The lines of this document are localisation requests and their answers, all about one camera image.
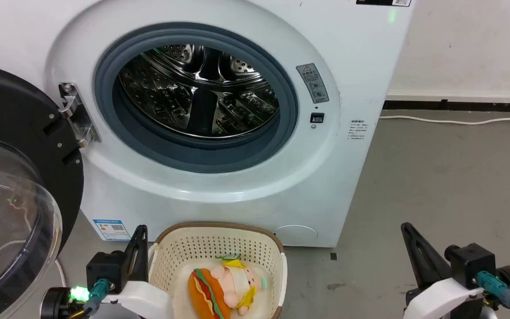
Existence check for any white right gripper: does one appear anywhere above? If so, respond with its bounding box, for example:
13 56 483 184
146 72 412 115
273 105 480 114
400 222 486 319

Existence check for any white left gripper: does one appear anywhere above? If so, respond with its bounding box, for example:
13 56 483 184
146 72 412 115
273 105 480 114
103 225 174 319

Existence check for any white front-load washing machine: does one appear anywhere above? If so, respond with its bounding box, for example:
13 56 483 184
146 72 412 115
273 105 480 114
0 0 416 249

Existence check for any blue energy label sticker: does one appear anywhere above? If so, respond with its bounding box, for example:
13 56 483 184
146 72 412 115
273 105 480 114
93 218 131 241

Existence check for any cream perforated laundry basket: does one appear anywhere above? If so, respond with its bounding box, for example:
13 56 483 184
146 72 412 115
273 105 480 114
148 222 288 319

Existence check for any hot dog plush toy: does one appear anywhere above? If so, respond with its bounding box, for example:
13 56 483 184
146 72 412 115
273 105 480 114
188 268 232 319

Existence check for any pink doll with yellow scarf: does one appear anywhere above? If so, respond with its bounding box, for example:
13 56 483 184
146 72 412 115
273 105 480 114
211 254 268 316

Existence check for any round drain filter cover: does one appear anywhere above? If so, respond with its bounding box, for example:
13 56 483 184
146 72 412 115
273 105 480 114
274 225 319 247

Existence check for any small text label sticker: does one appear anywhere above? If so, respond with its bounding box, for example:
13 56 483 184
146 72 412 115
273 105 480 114
347 119 369 141

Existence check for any chrome door hinge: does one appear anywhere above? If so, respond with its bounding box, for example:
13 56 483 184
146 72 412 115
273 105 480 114
58 82 101 148

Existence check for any black baseboard strip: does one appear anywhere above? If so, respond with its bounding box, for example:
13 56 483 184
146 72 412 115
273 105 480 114
383 100 510 112

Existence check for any grey rubber door gasket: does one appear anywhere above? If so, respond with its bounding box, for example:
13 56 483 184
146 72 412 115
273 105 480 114
93 23 300 174

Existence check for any black washer door, clear glass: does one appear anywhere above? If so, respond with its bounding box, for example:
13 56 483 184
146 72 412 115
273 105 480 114
0 62 85 319

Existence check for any stainless steel washer drum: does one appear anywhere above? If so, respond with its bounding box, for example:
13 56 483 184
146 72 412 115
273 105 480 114
118 43 280 138

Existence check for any grey warning sticker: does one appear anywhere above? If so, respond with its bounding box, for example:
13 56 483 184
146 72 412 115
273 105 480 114
296 63 330 105

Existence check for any left gripper teal-plug cable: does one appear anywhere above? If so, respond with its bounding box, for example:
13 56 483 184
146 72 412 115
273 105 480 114
68 278 110 319

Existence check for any gripper teal-plug cable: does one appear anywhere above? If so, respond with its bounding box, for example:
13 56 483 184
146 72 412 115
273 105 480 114
68 278 110 319
476 271 510 319

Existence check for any right gripper teal-plug cable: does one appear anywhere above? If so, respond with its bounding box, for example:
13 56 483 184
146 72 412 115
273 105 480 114
476 271 510 319

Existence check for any thin white cable loop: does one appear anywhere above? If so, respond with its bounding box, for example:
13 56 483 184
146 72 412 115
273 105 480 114
55 258 67 288

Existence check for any white cable on floor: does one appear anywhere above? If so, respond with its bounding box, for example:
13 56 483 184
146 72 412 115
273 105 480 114
379 111 510 125

